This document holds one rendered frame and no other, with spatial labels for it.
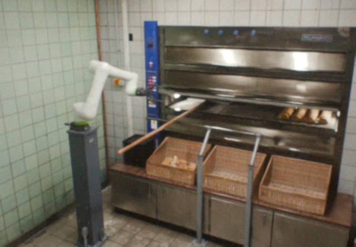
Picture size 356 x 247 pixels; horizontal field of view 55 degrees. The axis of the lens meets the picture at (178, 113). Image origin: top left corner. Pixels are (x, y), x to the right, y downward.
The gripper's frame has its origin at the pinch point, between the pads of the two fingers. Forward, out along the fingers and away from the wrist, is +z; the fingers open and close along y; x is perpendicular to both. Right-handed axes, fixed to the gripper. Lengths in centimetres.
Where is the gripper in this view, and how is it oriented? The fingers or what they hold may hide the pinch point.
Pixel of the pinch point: (161, 94)
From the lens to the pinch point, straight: 324.2
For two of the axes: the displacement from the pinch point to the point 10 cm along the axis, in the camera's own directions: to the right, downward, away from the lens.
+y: 0.1, 9.6, 2.8
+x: -4.6, 2.5, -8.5
